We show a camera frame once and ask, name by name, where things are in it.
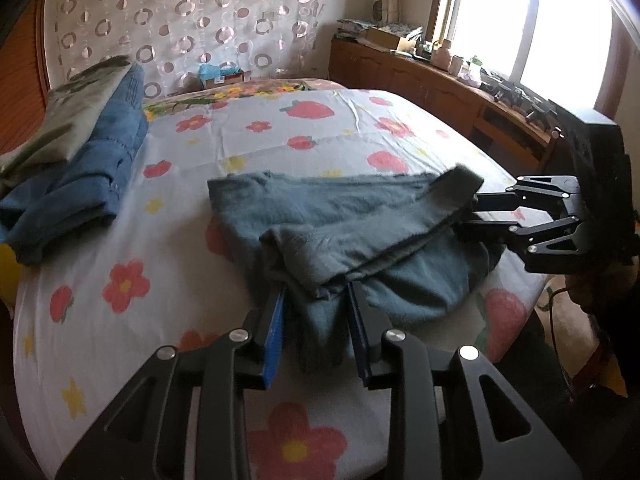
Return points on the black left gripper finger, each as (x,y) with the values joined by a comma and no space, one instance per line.
(555,195)
(143,432)
(452,414)
(540,242)

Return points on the wooden cabinet counter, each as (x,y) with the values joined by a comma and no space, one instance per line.
(492,126)

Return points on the floral white bed sheet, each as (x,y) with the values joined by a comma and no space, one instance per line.
(160,274)

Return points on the small white jar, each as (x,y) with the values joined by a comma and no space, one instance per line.
(455,65)

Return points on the white pink bottle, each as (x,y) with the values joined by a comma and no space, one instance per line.
(441,56)

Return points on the yellow plush toy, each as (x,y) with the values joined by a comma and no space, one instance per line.
(11,273)

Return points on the brown cardboard box on counter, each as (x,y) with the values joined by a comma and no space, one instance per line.
(389,41)

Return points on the folded blue jeans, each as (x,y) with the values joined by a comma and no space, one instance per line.
(45,210)

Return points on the circle patterned sheer curtain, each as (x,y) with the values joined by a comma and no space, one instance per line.
(173,39)

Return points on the folded olive green garment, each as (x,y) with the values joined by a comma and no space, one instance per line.
(71,115)

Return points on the cardboard box with blue item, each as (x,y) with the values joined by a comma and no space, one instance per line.
(212,76)

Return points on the window with wooden frame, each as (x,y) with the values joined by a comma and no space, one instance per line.
(575,52)

